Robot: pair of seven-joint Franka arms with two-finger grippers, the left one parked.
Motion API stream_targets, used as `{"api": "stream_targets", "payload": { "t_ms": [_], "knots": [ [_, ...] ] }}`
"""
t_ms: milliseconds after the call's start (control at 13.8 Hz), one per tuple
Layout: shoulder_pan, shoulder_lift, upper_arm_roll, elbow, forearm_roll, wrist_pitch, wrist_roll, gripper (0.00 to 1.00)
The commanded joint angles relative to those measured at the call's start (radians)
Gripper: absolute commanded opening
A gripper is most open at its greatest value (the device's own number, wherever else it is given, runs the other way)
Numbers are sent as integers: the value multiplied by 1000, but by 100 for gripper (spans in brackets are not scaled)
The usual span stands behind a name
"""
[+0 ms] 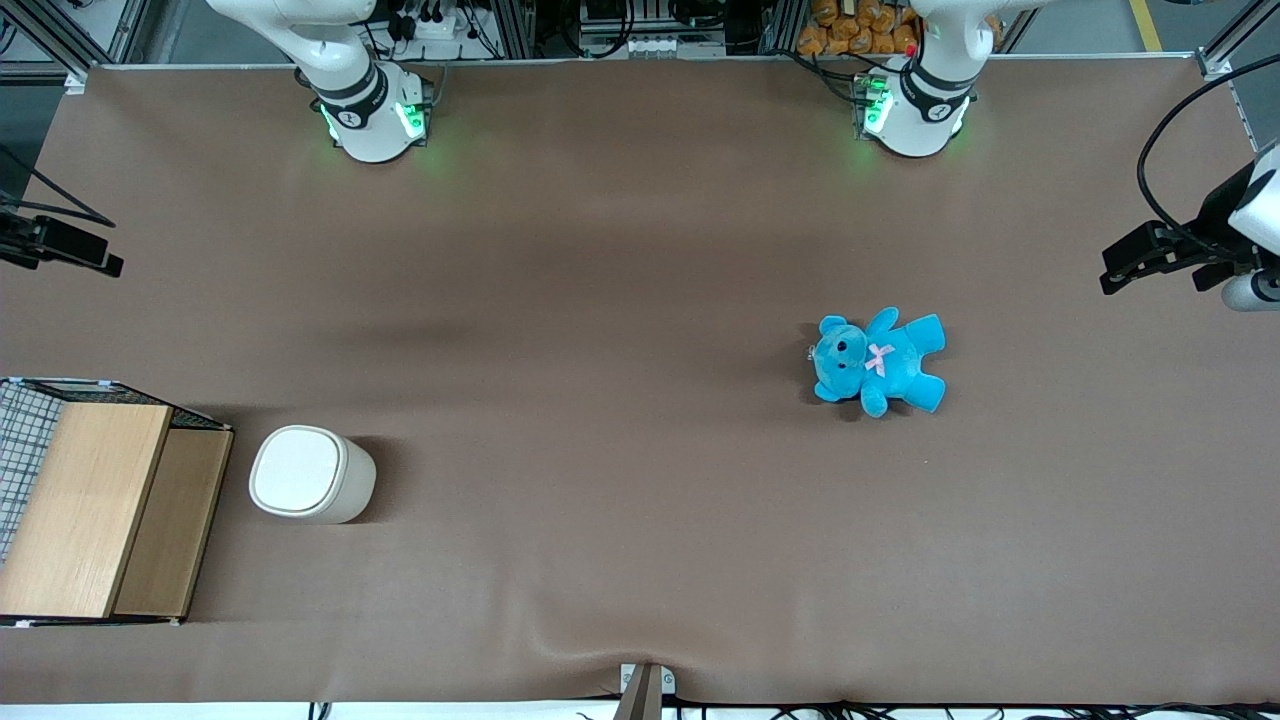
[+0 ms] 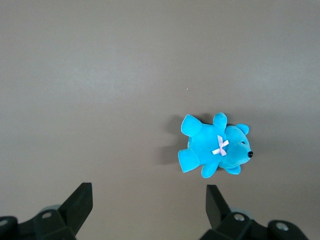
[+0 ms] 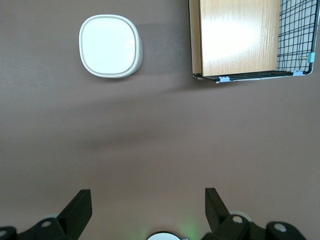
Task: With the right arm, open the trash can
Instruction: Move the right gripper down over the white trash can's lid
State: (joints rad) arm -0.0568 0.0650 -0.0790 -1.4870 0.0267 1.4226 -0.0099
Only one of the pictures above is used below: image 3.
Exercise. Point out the brown table cover cloth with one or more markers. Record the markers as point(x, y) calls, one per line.
point(150, 137)

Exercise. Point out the white trash can with lid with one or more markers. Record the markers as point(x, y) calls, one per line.
point(107, 45)

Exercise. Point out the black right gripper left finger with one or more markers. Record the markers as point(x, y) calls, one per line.
point(72, 215)

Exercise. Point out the light wooden box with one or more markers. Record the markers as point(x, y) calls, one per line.
point(237, 37)

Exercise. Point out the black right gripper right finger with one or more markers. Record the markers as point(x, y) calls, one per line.
point(217, 215)

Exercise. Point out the light blue plastic clip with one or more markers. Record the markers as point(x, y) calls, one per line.
point(311, 57)
point(298, 73)
point(224, 79)

